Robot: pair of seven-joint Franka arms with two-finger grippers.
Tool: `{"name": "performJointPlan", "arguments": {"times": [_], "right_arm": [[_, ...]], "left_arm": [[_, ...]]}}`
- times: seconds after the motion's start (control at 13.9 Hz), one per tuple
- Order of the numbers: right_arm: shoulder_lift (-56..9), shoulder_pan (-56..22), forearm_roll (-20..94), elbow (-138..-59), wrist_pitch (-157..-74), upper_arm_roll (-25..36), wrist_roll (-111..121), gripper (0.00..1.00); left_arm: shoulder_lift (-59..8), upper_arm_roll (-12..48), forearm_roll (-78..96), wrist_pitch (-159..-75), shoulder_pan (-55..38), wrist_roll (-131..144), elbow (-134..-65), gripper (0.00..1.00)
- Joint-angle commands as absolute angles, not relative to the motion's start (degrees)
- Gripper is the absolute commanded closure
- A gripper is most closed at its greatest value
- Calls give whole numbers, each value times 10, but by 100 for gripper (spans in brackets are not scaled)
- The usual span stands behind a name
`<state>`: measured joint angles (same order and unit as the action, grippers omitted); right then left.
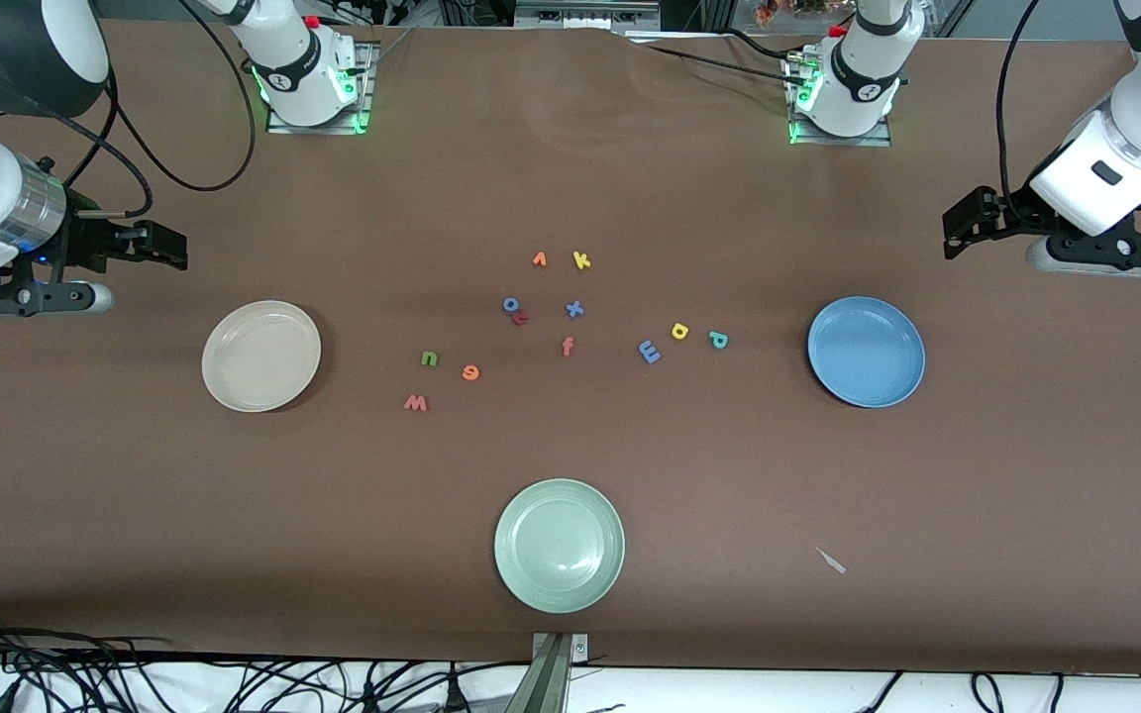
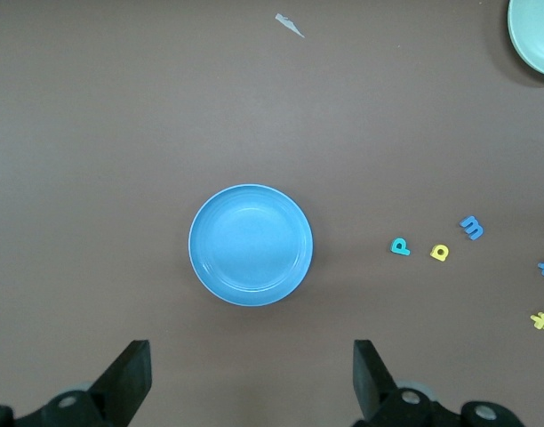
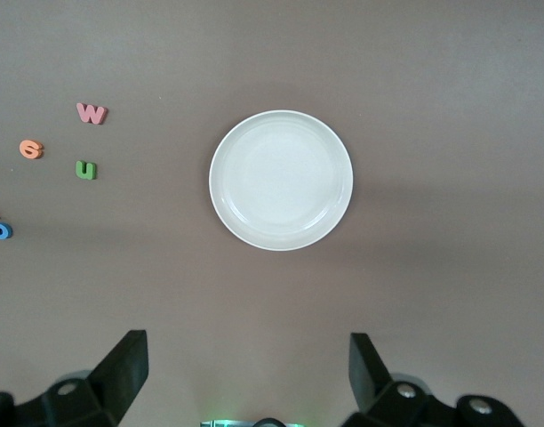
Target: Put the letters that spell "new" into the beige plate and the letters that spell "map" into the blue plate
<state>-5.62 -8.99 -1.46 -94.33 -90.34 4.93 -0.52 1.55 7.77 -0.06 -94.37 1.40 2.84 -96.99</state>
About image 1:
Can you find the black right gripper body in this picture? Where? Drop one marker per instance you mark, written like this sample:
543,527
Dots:
88,245

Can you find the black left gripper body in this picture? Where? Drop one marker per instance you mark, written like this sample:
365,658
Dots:
1010,211

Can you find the red foam letter w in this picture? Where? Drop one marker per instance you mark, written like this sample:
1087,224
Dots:
416,403

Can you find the blue foam letter m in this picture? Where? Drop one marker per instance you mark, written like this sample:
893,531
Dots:
649,352

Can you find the beige plate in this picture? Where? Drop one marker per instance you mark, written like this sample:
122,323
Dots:
261,356

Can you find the blue plate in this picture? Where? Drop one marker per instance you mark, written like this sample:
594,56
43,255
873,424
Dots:
866,352

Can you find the brown table cover sheet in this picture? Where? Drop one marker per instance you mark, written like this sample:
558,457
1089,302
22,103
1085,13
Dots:
135,495

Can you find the orange decorative object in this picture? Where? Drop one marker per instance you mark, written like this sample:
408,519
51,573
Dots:
767,12

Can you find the small white paper scrap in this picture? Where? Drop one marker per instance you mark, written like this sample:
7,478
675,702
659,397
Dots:
833,562

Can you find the grey power strip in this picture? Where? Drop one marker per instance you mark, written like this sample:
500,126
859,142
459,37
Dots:
580,12

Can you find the pale green plate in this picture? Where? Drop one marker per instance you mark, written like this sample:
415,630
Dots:
559,547

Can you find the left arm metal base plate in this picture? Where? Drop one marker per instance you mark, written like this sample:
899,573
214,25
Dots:
868,141

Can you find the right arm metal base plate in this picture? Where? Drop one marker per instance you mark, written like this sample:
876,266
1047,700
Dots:
363,99

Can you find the metal camera pole bracket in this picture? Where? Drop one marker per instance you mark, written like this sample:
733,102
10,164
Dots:
556,673

